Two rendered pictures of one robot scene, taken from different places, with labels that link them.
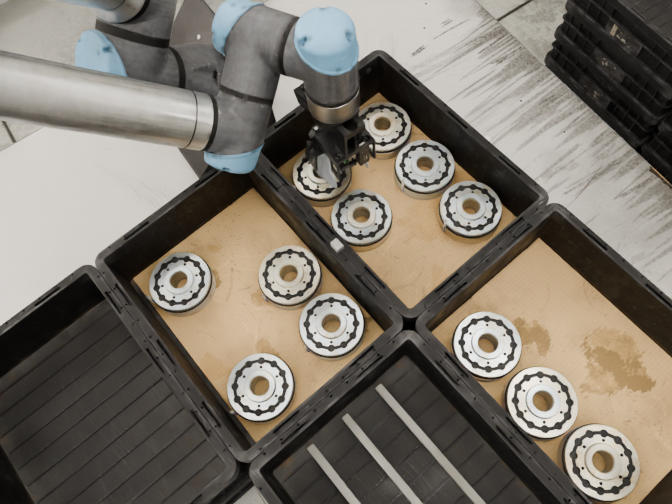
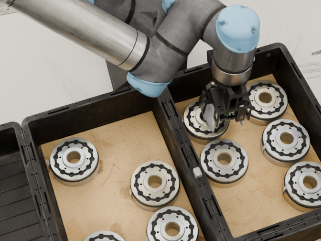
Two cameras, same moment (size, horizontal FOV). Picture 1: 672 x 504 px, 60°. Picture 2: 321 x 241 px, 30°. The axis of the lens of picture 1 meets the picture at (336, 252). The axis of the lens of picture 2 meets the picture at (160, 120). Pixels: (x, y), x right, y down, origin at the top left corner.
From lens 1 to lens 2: 30 cm
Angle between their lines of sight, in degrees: 9
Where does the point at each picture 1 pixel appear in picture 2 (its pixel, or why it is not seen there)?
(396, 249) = (241, 194)
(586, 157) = not seen: outside the picture
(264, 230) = (148, 144)
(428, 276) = (259, 223)
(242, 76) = (173, 31)
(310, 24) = (230, 14)
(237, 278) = (115, 172)
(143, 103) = (102, 27)
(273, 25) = (206, 6)
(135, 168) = (69, 66)
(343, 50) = (246, 38)
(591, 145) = not seen: outside the picture
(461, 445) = not seen: outside the picture
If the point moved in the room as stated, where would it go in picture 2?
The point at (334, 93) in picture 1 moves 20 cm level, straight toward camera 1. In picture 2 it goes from (231, 64) to (207, 161)
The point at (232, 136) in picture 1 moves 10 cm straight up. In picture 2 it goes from (151, 69) to (151, 34)
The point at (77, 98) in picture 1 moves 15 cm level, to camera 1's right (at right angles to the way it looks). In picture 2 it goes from (64, 11) to (152, 25)
